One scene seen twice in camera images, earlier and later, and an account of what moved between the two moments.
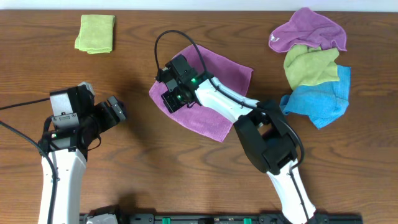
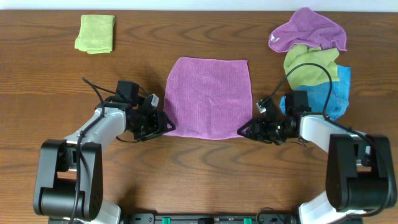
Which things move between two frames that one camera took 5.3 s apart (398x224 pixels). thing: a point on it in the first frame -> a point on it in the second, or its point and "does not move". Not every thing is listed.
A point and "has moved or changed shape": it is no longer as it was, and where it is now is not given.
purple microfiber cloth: [198, 118] has moved or changed shape
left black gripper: [111, 117] -> [160, 124]
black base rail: [317, 218] does not move
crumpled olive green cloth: [305, 65] does not move
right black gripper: [171, 106] -> [258, 132]
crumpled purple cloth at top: [308, 28] does not move
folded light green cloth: [96, 35] does not move
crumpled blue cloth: [323, 102] does not move
